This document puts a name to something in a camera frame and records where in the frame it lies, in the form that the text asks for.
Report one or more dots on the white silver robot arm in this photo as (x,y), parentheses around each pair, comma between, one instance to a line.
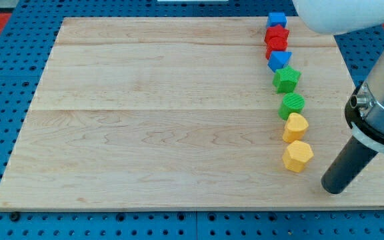
(339,17)

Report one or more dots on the light wooden board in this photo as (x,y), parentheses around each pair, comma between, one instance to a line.
(180,114)

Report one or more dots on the green cylinder block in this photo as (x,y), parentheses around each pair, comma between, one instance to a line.
(291,103)

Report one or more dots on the green star block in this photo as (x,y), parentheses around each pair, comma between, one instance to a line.
(286,79)

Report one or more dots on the yellow heart block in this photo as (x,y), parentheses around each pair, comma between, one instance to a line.
(295,128)

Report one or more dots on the blue triangle block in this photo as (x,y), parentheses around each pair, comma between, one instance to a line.
(279,60)

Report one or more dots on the yellow hexagon block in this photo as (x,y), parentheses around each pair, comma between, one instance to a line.
(297,155)

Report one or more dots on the red cylinder block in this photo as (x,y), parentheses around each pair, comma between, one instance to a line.
(275,44)

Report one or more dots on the red star block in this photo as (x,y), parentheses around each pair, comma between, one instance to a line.
(276,31)

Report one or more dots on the blue cube block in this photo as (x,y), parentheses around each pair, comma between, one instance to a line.
(276,18)

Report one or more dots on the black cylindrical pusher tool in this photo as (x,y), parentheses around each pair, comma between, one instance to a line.
(352,159)

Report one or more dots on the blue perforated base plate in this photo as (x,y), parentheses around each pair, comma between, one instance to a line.
(25,44)

